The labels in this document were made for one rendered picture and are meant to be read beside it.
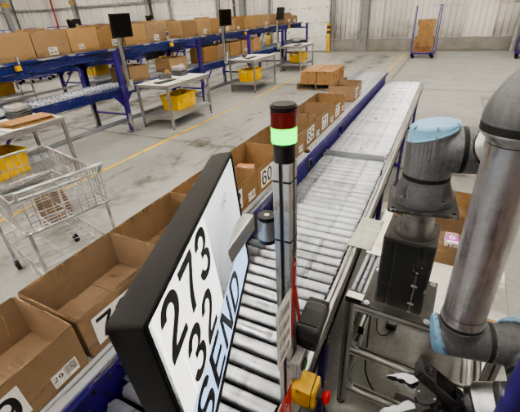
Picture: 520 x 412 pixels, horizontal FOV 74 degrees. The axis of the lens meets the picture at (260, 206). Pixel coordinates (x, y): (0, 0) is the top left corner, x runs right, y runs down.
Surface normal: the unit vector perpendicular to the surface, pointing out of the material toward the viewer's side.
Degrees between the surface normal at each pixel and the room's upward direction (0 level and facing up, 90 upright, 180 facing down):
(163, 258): 4
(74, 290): 89
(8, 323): 89
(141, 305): 4
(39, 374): 90
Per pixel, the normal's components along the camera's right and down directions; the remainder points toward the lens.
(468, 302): -0.55, 0.44
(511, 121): -0.80, 0.22
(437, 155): -0.29, 0.46
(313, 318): -0.11, -0.80
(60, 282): 0.90, 0.17
